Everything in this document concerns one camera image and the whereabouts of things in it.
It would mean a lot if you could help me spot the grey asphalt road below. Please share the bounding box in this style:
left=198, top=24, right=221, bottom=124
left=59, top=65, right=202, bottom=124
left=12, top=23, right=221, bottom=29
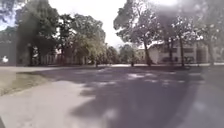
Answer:
left=0, top=63, right=224, bottom=128

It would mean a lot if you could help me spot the group of trees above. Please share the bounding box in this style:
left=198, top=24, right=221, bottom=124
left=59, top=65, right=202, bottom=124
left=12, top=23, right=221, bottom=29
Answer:
left=0, top=0, right=224, bottom=68

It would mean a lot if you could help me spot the white building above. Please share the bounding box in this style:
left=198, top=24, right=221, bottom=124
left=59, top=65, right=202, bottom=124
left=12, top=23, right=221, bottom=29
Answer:
left=136, top=39, right=224, bottom=65

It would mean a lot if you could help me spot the dry grass patch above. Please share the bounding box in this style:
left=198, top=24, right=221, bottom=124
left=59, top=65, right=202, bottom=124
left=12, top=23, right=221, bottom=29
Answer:
left=0, top=68, right=51, bottom=98

